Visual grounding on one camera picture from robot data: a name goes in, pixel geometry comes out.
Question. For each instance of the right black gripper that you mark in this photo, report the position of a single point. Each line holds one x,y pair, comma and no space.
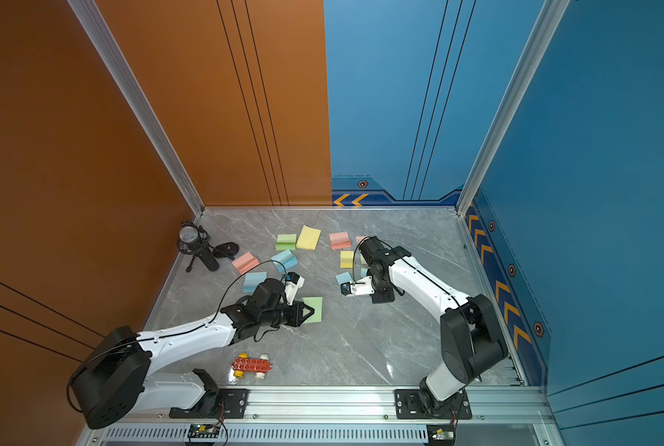
385,296

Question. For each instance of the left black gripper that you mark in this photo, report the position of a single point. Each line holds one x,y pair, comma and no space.
297,317

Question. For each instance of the large green memo pad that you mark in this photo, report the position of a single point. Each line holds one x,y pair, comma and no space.
317,303

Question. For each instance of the small yellow memo pad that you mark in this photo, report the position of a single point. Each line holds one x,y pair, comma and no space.
346,260

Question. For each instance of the blue curved memo pad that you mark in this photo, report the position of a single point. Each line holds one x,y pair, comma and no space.
344,278

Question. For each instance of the pink memo pad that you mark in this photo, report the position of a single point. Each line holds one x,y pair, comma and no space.
245,263
340,241

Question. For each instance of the large yellow memo pad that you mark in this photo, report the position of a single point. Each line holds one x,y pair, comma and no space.
308,238

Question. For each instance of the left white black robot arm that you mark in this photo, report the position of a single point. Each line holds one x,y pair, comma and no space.
124,374

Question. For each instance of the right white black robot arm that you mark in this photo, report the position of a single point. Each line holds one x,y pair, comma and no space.
472,336

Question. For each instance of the light blue memo pad left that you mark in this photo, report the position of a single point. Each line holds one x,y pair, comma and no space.
252,280

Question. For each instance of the small green memo pad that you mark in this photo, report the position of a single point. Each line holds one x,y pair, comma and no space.
286,242

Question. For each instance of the red toy brick car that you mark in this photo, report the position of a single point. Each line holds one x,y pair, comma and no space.
244,364

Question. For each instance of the left green circuit board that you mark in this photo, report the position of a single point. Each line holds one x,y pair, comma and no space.
204,432

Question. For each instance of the right circuit board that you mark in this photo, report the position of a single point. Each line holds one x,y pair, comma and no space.
441,435

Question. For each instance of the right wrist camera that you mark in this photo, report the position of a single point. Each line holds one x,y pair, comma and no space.
357,288

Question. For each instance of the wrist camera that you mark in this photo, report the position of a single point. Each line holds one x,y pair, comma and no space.
293,282
357,288

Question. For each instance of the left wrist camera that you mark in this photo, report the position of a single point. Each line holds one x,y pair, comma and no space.
293,282

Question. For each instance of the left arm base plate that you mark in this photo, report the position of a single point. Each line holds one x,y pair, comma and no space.
229,403

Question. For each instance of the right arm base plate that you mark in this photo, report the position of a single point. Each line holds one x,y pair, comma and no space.
421,404

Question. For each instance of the aluminium front rail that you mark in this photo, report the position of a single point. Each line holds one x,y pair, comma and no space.
286,415

